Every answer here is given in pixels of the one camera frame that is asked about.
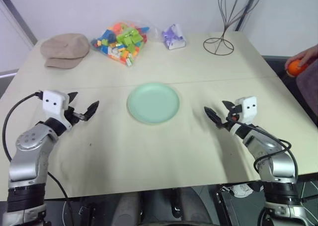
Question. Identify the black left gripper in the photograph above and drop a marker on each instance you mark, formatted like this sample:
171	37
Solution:
72	116

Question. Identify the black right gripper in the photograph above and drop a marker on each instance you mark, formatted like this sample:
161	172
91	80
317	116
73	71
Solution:
233	115

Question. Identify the orange fruit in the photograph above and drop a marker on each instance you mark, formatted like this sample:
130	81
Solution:
295	68

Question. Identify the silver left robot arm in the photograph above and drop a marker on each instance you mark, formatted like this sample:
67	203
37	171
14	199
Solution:
27	151

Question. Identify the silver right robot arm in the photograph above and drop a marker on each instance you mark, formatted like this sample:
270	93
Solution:
270	161

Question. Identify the mint green round plate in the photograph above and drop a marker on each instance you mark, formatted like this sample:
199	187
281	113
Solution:
153	102

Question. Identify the person's bare hand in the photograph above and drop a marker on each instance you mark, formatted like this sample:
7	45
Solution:
304	55

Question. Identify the beige flat cap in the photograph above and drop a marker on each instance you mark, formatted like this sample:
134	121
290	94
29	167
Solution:
64	49

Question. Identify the clear bag of colourful blocks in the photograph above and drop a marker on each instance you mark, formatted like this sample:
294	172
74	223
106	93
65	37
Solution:
121	43

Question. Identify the white object under table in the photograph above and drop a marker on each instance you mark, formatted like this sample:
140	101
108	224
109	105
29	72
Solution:
243	190

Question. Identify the purple and white packet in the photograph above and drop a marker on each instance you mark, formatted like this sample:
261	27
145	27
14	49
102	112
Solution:
174	37

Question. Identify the dark purple cloth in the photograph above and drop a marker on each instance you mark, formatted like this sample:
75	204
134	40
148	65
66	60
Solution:
309	92

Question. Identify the black slanted pole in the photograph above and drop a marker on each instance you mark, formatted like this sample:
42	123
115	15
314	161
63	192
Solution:
247	8

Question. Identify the dark rounded shapes under table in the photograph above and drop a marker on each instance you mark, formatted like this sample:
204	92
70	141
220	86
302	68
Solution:
161	208

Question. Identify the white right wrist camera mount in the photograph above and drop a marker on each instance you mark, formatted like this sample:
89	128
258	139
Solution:
249	109

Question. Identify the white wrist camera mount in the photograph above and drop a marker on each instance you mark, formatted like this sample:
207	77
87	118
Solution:
53	102
249	109

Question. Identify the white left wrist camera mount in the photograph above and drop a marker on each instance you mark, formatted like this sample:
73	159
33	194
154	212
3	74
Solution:
53	102

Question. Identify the grey wall frame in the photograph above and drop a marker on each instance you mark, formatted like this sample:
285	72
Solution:
17	15

